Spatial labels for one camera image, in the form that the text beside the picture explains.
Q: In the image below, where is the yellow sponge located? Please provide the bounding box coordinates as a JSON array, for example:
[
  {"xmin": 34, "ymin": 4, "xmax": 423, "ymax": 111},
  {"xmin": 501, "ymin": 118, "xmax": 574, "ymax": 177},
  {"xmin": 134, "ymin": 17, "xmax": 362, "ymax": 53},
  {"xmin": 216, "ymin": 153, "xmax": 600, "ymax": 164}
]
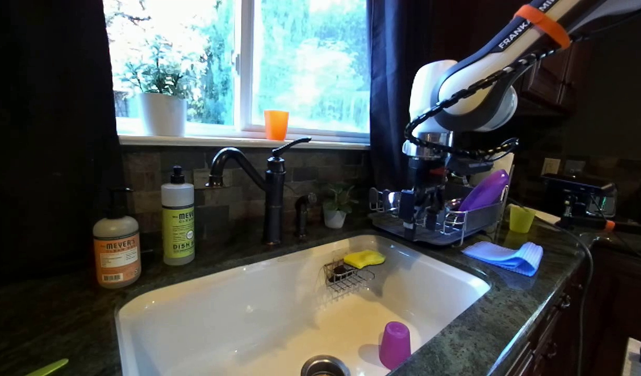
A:
[{"xmin": 343, "ymin": 248, "xmax": 388, "ymax": 271}]

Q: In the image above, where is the green plastic cup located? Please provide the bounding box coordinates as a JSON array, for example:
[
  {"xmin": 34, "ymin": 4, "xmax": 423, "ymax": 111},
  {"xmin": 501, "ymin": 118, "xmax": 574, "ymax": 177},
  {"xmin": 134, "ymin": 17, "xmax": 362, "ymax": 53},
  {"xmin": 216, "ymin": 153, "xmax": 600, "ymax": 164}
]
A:
[{"xmin": 508, "ymin": 203, "xmax": 536, "ymax": 237}]

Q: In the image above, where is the purple plastic cup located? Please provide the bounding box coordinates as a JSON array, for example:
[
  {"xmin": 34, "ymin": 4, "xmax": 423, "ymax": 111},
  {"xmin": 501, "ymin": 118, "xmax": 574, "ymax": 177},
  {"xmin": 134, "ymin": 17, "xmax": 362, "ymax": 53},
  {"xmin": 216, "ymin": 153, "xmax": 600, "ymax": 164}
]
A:
[{"xmin": 378, "ymin": 320, "xmax": 413, "ymax": 373}]

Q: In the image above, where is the orange plastic cup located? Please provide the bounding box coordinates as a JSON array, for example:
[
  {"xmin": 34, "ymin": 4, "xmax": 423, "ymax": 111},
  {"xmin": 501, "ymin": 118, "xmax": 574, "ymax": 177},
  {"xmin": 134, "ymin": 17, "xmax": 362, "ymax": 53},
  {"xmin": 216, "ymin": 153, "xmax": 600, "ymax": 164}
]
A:
[{"xmin": 264, "ymin": 109, "xmax": 290, "ymax": 143}]

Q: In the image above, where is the small plant in white pot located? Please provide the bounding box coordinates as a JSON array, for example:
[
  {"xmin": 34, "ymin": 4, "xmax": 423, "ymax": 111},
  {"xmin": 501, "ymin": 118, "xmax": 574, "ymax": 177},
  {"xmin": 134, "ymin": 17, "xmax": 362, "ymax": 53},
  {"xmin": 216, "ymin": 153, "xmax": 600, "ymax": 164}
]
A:
[{"xmin": 317, "ymin": 181, "xmax": 360, "ymax": 232}]

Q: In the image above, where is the white kitchen sink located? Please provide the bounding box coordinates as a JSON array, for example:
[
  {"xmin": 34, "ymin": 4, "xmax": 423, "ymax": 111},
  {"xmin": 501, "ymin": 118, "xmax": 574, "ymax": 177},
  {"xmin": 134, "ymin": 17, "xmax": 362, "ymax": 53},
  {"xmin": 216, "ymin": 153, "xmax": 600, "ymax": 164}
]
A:
[{"xmin": 114, "ymin": 232, "xmax": 493, "ymax": 376}]

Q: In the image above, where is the black countertop appliance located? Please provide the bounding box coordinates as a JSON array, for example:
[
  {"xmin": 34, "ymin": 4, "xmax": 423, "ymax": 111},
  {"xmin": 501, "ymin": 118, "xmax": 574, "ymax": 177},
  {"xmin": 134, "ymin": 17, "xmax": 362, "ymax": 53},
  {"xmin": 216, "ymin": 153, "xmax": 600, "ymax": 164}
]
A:
[{"xmin": 543, "ymin": 174, "xmax": 621, "ymax": 224}]

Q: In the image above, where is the brown soap bottle orange label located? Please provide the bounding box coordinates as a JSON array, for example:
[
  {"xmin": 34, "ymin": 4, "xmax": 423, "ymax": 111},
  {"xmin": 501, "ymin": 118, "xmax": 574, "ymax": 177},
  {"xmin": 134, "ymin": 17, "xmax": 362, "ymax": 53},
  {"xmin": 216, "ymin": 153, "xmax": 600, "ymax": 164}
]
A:
[{"xmin": 89, "ymin": 186, "xmax": 145, "ymax": 291}]

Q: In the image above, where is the dark bronze faucet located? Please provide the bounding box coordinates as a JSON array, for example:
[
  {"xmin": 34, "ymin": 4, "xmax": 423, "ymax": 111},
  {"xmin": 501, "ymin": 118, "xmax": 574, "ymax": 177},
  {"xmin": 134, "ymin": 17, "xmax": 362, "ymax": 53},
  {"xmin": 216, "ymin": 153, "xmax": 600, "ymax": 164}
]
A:
[{"xmin": 206, "ymin": 137, "xmax": 313, "ymax": 247}]

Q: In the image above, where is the black power cable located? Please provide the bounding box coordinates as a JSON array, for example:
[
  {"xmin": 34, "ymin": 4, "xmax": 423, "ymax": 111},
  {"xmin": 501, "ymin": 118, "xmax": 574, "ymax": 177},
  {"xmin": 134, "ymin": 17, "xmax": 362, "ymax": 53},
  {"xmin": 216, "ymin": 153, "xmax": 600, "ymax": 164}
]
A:
[{"xmin": 540, "ymin": 219, "xmax": 600, "ymax": 376}]

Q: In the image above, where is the blue folded cloth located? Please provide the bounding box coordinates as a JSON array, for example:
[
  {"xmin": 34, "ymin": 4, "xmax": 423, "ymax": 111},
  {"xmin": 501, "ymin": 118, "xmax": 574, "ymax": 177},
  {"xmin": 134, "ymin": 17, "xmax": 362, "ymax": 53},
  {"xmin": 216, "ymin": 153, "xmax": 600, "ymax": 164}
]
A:
[{"xmin": 461, "ymin": 241, "xmax": 545, "ymax": 278}]

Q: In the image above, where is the large plant in white pot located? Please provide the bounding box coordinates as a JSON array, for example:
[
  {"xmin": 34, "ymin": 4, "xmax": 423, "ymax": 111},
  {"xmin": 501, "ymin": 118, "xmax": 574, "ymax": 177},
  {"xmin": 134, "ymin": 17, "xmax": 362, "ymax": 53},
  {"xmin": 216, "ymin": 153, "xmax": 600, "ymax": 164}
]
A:
[{"xmin": 120, "ymin": 39, "xmax": 197, "ymax": 138}]

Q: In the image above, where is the white soap bottle green label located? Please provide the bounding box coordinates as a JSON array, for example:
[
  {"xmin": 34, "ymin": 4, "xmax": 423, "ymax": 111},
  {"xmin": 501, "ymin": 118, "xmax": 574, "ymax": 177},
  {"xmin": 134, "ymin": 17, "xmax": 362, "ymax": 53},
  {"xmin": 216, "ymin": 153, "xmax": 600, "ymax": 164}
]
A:
[{"xmin": 159, "ymin": 164, "xmax": 197, "ymax": 268}]

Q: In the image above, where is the metal sink drain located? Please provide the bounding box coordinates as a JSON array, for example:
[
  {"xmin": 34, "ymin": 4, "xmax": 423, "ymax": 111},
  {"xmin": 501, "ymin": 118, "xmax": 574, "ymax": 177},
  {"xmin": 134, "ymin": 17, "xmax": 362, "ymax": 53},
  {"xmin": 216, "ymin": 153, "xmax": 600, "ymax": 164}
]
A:
[{"xmin": 298, "ymin": 353, "xmax": 352, "ymax": 376}]

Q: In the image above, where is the wire drying rack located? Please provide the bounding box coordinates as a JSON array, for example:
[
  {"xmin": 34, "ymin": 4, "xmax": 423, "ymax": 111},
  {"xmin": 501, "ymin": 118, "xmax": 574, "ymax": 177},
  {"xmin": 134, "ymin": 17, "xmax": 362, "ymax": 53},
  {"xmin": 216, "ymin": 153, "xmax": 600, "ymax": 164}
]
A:
[{"xmin": 367, "ymin": 181, "xmax": 512, "ymax": 247}]

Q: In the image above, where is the purple plastic bowl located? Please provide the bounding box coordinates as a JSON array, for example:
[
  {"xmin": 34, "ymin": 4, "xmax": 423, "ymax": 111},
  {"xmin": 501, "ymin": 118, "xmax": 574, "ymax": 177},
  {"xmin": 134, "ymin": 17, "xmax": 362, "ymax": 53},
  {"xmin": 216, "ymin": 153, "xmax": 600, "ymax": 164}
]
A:
[{"xmin": 455, "ymin": 169, "xmax": 513, "ymax": 215}]

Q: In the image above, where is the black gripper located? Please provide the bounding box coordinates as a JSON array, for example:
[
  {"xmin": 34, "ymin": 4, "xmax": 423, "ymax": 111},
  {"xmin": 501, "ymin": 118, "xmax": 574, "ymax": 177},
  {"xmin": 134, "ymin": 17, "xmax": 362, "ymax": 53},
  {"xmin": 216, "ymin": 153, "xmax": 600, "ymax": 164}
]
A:
[{"xmin": 409, "ymin": 153, "xmax": 479, "ymax": 215}]

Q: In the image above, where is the wire sponge holder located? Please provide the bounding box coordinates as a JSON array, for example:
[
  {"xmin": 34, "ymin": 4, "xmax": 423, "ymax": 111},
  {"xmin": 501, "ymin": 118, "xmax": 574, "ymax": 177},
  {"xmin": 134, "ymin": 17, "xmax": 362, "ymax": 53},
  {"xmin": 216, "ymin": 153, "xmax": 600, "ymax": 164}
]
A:
[{"xmin": 323, "ymin": 259, "xmax": 378, "ymax": 294}]

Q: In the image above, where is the white framed window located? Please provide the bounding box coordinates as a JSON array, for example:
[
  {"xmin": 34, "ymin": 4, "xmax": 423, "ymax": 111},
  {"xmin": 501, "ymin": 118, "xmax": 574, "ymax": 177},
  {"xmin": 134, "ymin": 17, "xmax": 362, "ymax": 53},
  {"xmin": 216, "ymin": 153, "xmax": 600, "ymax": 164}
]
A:
[{"xmin": 100, "ymin": 0, "xmax": 372, "ymax": 149}]

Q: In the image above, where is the dark curtain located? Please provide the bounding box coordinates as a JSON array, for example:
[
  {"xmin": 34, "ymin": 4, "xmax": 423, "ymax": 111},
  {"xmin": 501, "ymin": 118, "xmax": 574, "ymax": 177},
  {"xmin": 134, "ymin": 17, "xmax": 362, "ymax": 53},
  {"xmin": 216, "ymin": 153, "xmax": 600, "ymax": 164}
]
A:
[
  {"xmin": 0, "ymin": 0, "xmax": 124, "ymax": 285},
  {"xmin": 365, "ymin": 0, "xmax": 440, "ymax": 190}
]

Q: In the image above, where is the orange strap on arm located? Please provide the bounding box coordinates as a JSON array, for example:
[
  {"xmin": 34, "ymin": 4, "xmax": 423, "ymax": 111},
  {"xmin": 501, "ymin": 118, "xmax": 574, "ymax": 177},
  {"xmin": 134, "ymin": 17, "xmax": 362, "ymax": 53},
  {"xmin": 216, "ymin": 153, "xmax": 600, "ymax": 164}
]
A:
[{"xmin": 512, "ymin": 2, "xmax": 574, "ymax": 51}]

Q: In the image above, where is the green utensil handle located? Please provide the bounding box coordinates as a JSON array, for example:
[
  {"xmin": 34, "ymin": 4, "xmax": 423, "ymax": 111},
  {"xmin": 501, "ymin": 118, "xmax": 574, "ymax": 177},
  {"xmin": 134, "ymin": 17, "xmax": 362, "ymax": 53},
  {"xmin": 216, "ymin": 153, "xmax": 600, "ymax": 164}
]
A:
[{"xmin": 26, "ymin": 358, "xmax": 72, "ymax": 376}]

